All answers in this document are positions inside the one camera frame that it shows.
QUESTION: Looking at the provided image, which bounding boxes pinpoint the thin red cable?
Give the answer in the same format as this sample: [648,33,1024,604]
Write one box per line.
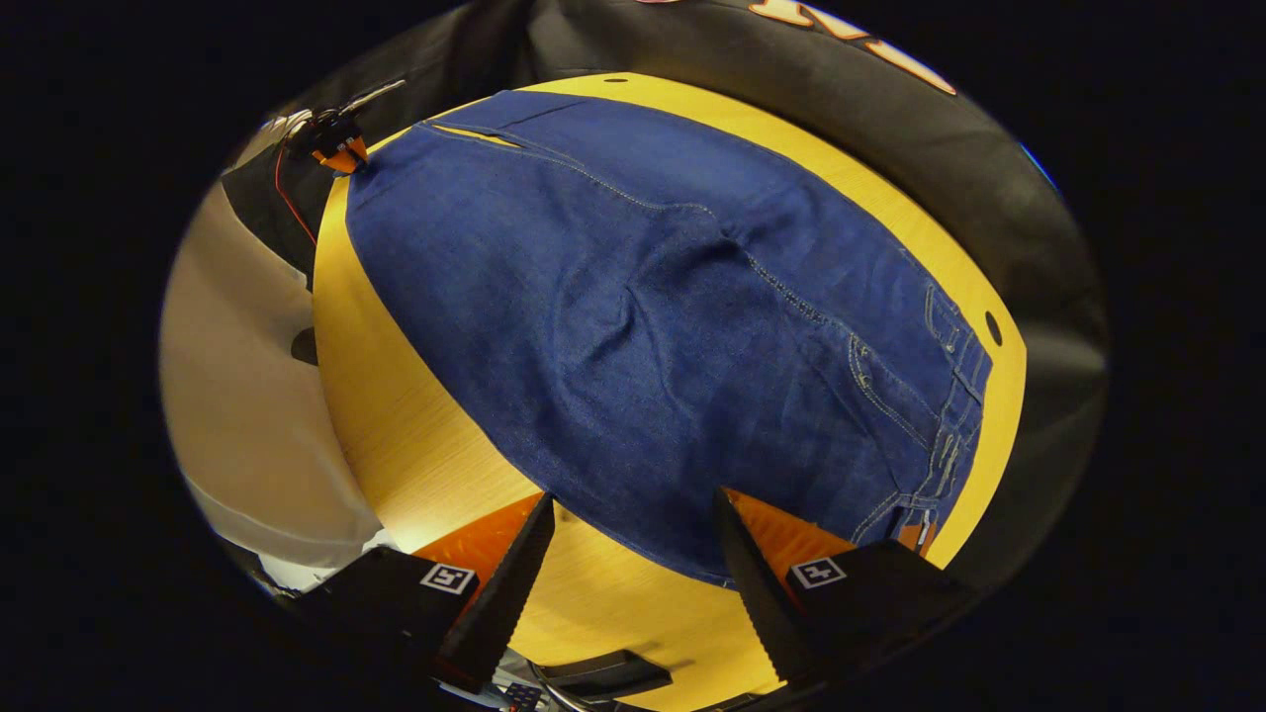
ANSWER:
[274,148,319,248]

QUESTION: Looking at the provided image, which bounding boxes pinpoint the blue denim jeans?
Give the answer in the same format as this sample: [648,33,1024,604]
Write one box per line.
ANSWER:
[344,89,993,586]

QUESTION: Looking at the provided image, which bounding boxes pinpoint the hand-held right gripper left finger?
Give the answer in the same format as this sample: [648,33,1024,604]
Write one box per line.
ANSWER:
[287,492,557,694]

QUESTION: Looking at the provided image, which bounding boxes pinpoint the person's white garment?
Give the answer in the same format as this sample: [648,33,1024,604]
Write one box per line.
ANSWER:
[158,178,397,594]

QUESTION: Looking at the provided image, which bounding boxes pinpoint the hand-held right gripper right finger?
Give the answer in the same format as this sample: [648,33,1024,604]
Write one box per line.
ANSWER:
[714,487,978,686]

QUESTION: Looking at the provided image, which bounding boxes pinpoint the black flat object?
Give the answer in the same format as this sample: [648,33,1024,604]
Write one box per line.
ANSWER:
[529,648,675,705]

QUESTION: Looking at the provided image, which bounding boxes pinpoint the black backdrop cloth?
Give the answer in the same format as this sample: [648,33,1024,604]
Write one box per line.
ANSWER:
[223,0,1111,594]

